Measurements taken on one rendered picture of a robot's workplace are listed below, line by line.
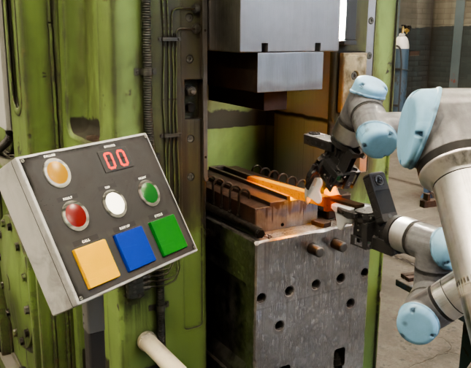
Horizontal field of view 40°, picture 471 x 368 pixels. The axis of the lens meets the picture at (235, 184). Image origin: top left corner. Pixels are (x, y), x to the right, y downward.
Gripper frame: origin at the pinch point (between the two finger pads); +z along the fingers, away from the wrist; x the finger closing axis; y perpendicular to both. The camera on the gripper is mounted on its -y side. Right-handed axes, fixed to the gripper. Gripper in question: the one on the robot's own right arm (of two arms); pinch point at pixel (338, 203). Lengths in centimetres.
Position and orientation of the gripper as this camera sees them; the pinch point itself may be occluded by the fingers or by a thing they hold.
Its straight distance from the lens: 153.7
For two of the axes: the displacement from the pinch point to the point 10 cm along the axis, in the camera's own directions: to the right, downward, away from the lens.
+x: 8.6, -1.3, 5.0
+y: 0.1, 9.7, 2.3
